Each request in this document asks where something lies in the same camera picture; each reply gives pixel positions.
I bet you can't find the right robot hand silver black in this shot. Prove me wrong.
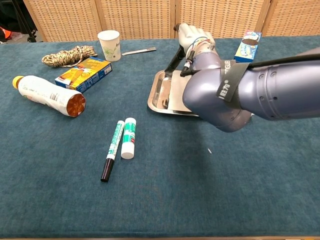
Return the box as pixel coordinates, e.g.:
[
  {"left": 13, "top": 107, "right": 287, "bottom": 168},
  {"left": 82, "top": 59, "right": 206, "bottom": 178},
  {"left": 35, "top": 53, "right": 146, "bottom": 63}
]
[{"left": 164, "top": 22, "right": 217, "bottom": 79}]

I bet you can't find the white paper sheet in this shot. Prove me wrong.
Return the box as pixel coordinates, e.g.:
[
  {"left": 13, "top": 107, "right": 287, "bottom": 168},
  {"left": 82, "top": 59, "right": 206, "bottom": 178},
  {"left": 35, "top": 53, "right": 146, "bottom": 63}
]
[{"left": 166, "top": 69, "right": 201, "bottom": 116}]

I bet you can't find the stainless steel tray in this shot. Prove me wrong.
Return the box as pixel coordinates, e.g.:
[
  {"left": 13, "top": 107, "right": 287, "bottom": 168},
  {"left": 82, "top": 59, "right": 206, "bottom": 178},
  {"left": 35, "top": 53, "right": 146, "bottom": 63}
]
[{"left": 147, "top": 69, "right": 254, "bottom": 118}]

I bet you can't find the blue cookie box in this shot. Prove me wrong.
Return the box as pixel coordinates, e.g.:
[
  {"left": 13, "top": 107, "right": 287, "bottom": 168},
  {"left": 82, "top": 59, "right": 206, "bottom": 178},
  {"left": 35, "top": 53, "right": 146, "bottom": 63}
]
[{"left": 234, "top": 29, "right": 263, "bottom": 63}]

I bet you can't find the metal utility knife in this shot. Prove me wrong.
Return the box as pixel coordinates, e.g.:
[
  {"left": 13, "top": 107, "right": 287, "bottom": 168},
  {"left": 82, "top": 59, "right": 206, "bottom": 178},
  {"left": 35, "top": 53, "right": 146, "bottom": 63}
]
[{"left": 121, "top": 47, "right": 158, "bottom": 56}]

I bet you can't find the wicker folding screen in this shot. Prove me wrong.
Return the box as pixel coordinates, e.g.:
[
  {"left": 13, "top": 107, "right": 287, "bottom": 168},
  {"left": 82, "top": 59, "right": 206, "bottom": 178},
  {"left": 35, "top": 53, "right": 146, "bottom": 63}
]
[{"left": 22, "top": 0, "right": 320, "bottom": 43}]

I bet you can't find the white paper cup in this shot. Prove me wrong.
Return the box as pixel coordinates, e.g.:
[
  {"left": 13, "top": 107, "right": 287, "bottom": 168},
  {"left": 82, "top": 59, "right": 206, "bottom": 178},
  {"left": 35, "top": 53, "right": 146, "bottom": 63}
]
[{"left": 97, "top": 30, "right": 122, "bottom": 63}]

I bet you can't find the orange and blue carton box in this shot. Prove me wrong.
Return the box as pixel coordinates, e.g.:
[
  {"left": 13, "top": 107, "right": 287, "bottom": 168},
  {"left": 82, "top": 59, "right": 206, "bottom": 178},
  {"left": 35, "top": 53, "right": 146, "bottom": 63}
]
[{"left": 54, "top": 56, "right": 113, "bottom": 94}]

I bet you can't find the green white glue stick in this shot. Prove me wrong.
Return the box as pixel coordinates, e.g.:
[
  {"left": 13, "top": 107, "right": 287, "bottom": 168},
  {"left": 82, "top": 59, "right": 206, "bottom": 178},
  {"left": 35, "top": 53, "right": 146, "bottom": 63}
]
[{"left": 120, "top": 117, "right": 137, "bottom": 160}]

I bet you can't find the green white marker pen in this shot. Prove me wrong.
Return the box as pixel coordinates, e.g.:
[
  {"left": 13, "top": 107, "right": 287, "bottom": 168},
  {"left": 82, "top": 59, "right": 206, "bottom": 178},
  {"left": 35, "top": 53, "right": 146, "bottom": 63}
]
[{"left": 100, "top": 120, "right": 125, "bottom": 183}]

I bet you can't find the teal table cloth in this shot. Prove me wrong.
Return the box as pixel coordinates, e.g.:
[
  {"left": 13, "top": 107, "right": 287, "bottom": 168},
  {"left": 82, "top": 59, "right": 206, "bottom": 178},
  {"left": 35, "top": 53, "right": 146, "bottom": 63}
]
[{"left": 0, "top": 34, "right": 320, "bottom": 239}]

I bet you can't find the white labelled tea bottle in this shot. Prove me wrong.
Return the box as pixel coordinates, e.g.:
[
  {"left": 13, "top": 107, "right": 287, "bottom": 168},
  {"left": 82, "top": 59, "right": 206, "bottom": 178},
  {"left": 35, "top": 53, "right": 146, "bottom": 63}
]
[{"left": 12, "top": 75, "right": 87, "bottom": 118}]

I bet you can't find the black tripod stand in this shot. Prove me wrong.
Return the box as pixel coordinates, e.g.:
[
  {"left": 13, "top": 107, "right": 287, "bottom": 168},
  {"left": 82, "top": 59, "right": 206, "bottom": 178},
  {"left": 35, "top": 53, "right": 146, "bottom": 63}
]
[{"left": 11, "top": 0, "right": 39, "bottom": 43}]

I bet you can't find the orange object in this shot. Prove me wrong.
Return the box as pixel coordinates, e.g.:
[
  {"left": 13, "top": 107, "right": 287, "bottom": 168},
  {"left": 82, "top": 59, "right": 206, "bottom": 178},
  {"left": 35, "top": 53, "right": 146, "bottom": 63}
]
[{"left": 0, "top": 26, "right": 13, "bottom": 43}]

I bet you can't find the black velcro strap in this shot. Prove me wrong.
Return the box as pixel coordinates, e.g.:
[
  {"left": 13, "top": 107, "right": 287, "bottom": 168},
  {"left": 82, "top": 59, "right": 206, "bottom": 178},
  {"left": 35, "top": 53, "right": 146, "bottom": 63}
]
[{"left": 215, "top": 59, "right": 251, "bottom": 103}]

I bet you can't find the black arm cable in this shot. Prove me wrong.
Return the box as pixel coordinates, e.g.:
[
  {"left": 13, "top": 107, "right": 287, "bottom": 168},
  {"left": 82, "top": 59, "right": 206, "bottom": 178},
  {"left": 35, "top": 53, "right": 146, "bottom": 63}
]
[{"left": 248, "top": 53, "right": 320, "bottom": 70}]

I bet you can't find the coiled braided rope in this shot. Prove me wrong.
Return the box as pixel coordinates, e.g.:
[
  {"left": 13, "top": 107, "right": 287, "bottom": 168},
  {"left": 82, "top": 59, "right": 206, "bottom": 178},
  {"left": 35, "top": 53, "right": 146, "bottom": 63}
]
[{"left": 41, "top": 45, "right": 98, "bottom": 68}]

